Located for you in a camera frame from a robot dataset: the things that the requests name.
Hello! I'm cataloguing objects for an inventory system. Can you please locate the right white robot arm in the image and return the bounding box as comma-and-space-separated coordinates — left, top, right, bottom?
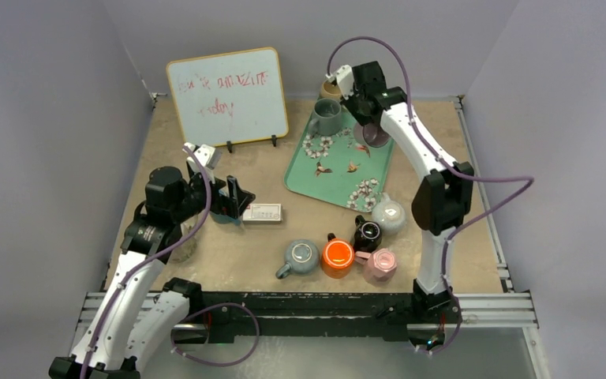
327, 61, 474, 321

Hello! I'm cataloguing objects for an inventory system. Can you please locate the grey-blue upside-down mug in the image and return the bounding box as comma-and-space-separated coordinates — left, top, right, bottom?
275, 239, 320, 280

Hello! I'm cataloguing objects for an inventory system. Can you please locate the white whiteboard yellow frame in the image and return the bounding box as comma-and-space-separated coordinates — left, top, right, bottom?
166, 47, 289, 146

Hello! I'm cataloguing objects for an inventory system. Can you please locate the cream white mug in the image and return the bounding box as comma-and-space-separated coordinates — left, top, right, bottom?
169, 216, 198, 265

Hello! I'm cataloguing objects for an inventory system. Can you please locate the beige brown mug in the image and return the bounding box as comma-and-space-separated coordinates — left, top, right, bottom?
319, 81, 342, 101

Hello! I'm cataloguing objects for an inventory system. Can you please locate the black mug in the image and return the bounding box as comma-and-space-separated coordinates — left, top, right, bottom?
351, 215, 383, 253

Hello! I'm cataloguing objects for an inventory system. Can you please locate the pink faceted mug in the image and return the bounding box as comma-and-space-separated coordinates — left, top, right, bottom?
354, 248, 398, 285

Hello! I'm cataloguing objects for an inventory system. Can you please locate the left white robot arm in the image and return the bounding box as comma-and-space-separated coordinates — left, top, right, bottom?
48, 163, 256, 378

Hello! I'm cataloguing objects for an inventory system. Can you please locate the blue teal mug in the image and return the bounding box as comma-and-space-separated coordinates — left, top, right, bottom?
210, 212, 241, 226

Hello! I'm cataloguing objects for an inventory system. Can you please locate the grey mug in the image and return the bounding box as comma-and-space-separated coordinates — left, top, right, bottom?
307, 98, 342, 137

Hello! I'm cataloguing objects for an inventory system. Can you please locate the small white card box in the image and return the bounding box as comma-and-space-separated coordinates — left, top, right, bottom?
241, 203, 282, 223

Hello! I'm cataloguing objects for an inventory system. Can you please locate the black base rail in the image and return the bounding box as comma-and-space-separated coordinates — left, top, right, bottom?
78, 290, 539, 347

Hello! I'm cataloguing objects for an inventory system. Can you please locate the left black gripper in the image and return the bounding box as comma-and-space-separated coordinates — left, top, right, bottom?
171, 168, 253, 223

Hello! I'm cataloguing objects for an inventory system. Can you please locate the orange mug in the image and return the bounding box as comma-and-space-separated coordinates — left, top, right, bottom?
320, 233, 355, 279

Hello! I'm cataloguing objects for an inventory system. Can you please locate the green floral tray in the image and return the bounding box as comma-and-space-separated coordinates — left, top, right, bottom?
284, 108, 395, 213

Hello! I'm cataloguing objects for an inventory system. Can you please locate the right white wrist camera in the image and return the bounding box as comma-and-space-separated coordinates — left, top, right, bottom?
326, 65, 354, 99

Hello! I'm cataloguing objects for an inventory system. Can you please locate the white speckled mug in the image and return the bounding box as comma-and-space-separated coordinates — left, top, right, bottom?
371, 193, 406, 235

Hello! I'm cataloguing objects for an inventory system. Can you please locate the mauve purple mug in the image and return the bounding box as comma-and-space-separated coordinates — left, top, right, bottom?
353, 122, 391, 148

